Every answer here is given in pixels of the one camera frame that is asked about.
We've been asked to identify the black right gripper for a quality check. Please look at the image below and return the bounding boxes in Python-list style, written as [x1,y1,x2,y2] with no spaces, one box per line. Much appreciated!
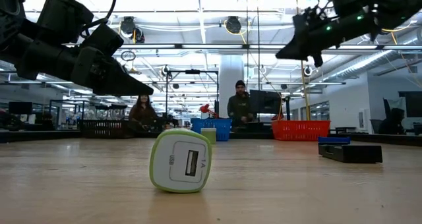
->
[276,11,380,69]

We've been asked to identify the blue plastic bin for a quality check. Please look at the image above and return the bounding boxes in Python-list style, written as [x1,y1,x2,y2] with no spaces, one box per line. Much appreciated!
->
[190,117,233,142]

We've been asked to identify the white sand hourglass black caps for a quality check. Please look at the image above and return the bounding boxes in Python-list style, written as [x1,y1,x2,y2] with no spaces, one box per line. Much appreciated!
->
[94,104,111,121]

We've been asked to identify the black small digital display device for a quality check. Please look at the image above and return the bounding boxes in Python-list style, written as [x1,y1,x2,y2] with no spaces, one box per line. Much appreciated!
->
[318,143,384,164]

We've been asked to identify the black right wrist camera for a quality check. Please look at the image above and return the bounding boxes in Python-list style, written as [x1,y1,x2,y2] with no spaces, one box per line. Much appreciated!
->
[292,7,326,37]

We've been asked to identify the red plastic bin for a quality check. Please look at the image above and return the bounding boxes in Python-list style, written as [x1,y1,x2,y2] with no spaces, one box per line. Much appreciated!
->
[271,119,331,142]

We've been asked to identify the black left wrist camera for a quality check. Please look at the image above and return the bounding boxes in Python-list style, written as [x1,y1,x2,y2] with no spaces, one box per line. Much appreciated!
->
[81,22,125,57]

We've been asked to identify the black plastic basket tray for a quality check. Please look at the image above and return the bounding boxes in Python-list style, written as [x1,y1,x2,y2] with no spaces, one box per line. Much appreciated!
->
[81,119,138,138]

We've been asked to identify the black aluminium table frame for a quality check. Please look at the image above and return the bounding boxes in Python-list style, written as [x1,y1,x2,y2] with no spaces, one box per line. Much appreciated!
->
[0,128,422,148]

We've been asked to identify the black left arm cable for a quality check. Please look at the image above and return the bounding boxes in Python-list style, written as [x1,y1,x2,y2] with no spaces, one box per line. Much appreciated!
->
[34,0,118,30]

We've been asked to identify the seated person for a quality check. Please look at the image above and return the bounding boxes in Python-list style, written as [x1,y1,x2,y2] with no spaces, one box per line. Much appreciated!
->
[378,107,406,135]

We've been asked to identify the green white USB charger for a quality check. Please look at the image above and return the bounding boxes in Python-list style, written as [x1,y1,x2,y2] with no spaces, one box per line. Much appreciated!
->
[148,127,213,194]

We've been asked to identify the black computer monitor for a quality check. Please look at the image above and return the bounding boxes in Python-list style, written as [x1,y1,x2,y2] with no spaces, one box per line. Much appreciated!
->
[249,89,283,115]

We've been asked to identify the black background monitor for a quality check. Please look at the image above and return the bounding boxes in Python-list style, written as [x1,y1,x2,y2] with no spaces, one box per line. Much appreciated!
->
[8,101,34,115]

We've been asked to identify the standing person with cap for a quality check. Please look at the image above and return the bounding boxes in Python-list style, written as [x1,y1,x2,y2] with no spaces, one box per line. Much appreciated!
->
[227,80,256,126]

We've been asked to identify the silver ceiling air duct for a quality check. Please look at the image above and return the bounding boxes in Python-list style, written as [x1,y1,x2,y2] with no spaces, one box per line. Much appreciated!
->
[329,49,419,83]

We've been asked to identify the white building column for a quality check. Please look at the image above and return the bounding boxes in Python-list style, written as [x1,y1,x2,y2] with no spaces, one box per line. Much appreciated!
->
[219,54,245,119]

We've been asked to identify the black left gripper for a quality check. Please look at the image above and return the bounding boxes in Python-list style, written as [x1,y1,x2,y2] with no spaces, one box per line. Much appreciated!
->
[16,36,154,96]

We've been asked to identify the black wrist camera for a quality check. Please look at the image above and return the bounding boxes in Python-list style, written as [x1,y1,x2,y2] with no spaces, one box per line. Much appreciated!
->
[292,7,326,37]
[81,22,125,57]

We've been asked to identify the black metal gantry frame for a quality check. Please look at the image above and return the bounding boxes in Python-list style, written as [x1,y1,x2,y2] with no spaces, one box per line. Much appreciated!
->
[164,69,220,119]

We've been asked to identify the black wall screen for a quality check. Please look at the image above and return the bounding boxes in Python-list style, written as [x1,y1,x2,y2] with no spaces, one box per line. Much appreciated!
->
[398,91,422,119]

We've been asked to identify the small red background object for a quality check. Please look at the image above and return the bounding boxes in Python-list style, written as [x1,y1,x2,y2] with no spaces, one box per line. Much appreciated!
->
[199,103,219,119]

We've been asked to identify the blue small digital display device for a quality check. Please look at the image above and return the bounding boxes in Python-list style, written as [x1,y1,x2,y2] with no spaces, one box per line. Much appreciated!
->
[318,136,351,145]

